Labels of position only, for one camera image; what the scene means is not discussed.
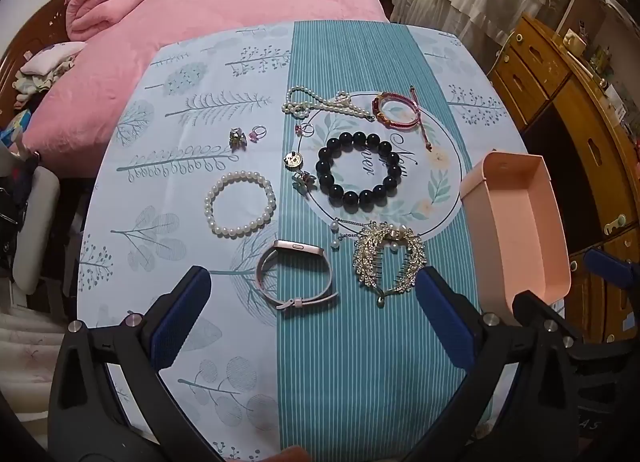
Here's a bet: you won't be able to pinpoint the drawer safety lock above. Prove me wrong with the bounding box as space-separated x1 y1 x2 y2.
603 213 629 237

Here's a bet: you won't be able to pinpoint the pearl drop earrings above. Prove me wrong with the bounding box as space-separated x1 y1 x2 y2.
329 218 362 251

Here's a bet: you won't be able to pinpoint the white pearl necklace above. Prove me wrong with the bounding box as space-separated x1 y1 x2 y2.
282 86 375 121

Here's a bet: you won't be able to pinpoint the gold hair comb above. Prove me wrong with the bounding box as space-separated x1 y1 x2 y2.
352 222 429 308

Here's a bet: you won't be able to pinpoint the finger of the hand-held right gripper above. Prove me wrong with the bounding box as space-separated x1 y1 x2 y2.
510 291 567 327
582 248 640 293

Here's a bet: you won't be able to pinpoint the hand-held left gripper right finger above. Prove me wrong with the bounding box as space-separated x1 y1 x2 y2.
415 266 601 462

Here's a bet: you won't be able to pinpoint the white floral bed sheet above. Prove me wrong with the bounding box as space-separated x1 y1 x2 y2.
0 309 67 414

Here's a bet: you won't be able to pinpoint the pink plastic box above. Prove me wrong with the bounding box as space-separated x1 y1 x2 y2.
459 152 572 329

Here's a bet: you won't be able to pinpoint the red cord bracelet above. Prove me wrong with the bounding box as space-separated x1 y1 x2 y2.
371 85 435 154

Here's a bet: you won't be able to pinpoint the wooden headboard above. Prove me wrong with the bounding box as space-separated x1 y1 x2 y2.
0 0 71 92

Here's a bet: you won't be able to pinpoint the wooden desk with drawers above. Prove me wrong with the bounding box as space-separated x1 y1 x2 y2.
487 14 640 343

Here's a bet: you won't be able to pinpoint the white chair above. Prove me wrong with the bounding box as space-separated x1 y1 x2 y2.
0 142 67 293

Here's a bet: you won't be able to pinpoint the pink smart band watch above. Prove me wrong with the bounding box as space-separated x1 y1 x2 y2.
255 239 341 312

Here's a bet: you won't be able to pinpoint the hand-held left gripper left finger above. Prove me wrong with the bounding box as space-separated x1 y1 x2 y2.
47 266 213 462

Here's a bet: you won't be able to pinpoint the pile of printed clothes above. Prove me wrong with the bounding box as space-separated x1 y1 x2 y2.
12 40 89 95

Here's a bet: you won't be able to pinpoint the black bead bracelet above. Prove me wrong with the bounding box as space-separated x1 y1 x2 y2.
316 131 404 207

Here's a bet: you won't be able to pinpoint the white pearl bracelet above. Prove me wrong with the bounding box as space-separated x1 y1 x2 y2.
203 171 277 238

